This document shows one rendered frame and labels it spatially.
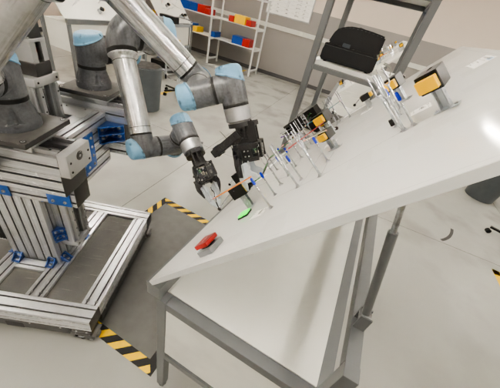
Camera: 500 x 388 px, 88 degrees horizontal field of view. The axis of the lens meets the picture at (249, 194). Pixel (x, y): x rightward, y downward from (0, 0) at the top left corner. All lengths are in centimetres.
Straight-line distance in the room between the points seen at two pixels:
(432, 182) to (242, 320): 74
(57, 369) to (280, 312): 122
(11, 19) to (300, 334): 113
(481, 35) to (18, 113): 822
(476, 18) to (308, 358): 795
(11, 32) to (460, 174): 90
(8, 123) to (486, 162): 114
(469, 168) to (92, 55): 139
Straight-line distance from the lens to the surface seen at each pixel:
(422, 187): 41
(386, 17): 810
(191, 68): 88
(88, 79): 148
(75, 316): 169
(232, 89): 76
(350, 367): 79
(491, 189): 509
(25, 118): 111
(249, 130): 77
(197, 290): 100
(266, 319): 99
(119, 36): 105
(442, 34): 821
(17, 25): 85
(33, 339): 194
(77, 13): 554
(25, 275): 192
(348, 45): 169
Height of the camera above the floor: 164
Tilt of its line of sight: 36 degrees down
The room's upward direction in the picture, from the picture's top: 15 degrees clockwise
